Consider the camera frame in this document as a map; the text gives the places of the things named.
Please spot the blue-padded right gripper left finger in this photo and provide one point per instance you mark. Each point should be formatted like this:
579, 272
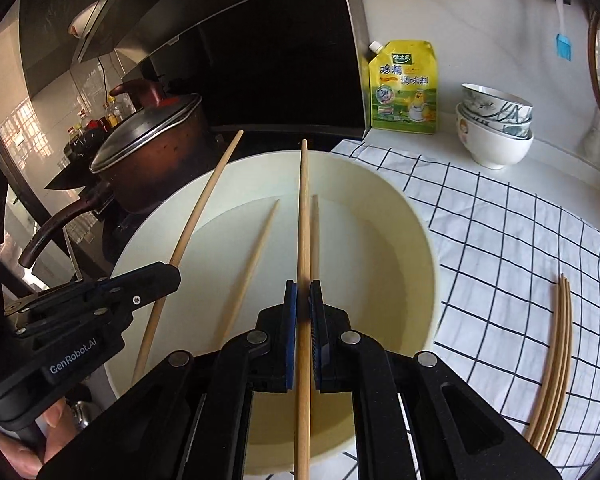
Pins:
290, 323

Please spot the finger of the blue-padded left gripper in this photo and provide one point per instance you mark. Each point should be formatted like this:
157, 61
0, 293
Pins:
145, 297
157, 276

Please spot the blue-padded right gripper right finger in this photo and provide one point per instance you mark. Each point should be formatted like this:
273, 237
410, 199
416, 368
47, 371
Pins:
320, 335

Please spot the person's left hand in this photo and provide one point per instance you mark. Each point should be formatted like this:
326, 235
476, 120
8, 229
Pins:
28, 453

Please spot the large white round basin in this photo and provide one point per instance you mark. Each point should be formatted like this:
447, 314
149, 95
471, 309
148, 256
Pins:
376, 262

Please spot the brown cooking pot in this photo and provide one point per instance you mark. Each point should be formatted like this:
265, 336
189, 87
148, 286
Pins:
151, 174

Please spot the glass pot lid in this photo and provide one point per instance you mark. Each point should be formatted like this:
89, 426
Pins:
142, 127

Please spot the white black-checked cloth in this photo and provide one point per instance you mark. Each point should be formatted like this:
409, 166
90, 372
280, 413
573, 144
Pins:
501, 252

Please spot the yellow seasoning pouch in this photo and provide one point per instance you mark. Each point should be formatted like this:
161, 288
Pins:
404, 86

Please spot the black range hood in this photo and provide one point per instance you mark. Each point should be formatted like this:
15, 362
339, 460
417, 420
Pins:
57, 34

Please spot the white ceramic bowl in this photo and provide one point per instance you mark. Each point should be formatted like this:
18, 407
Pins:
488, 147

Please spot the blue patterned bowl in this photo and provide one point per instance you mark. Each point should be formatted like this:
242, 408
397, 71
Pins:
495, 104
520, 131

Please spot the blue silicone brush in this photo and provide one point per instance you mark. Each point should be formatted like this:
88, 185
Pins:
563, 43

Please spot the dark pan with handle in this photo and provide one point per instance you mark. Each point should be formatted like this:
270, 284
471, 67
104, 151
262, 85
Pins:
89, 199

